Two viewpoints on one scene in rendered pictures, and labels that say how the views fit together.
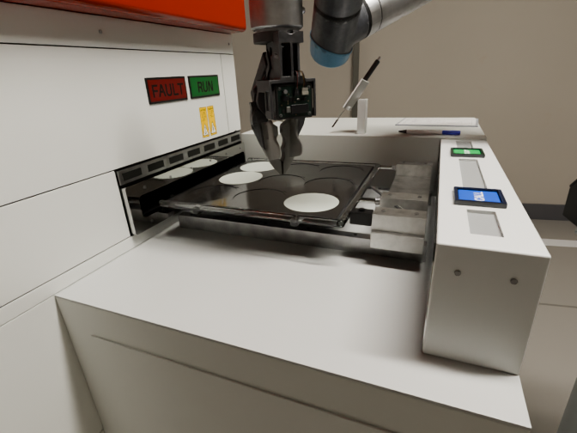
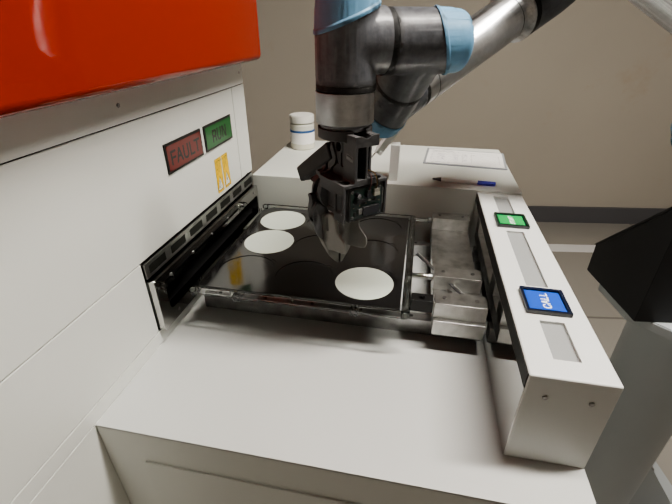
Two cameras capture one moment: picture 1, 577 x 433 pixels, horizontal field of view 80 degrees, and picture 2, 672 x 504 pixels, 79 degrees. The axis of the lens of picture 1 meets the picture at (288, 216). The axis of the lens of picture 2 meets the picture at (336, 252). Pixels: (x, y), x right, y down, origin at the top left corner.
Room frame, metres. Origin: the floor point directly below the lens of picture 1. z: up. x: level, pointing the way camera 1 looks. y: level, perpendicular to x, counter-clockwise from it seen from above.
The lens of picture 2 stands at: (0.04, 0.13, 1.29)
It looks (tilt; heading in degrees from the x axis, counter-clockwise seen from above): 30 degrees down; 348
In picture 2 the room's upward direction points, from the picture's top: straight up
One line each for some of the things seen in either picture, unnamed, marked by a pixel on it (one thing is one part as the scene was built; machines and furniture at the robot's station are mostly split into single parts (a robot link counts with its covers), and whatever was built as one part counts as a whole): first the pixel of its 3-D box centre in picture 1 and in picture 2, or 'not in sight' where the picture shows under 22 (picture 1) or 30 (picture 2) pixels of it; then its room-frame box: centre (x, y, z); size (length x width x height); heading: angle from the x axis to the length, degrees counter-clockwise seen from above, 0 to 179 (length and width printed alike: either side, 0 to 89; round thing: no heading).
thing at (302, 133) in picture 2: not in sight; (302, 131); (1.23, -0.03, 1.01); 0.07 x 0.07 x 0.10
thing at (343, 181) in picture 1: (281, 182); (318, 248); (0.74, 0.01, 0.90); 0.34 x 0.34 x 0.01; 66
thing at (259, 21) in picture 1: (278, 16); (346, 109); (0.56, 0.00, 1.19); 0.08 x 0.08 x 0.05
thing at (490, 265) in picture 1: (464, 212); (515, 289); (0.53, -0.29, 0.89); 0.55 x 0.09 x 0.14; 156
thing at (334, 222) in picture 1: (241, 212); (294, 301); (0.57, 0.08, 0.90); 0.37 x 0.01 x 0.01; 66
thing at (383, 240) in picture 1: (406, 204); (452, 270); (0.65, -0.24, 0.87); 0.36 x 0.08 x 0.03; 156
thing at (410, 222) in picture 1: (398, 220); (459, 306); (0.50, -0.18, 0.89); 0.08 x 0.03 x 0.03; 66
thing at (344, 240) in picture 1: (287, 233); (336, 312); (0.60, 0.00, 0.84); 0.50 x 0.02 x 0.03; 66
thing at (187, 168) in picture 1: (198, 179); (217, 242); (0.81, 0.21, 0.89); 0.44 x 0.02 x 0.10; 156
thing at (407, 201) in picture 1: (403, 203); (456, 279); (0.58, -0.21, 0.89); 0.08 x 0.03 x 0.03; 66
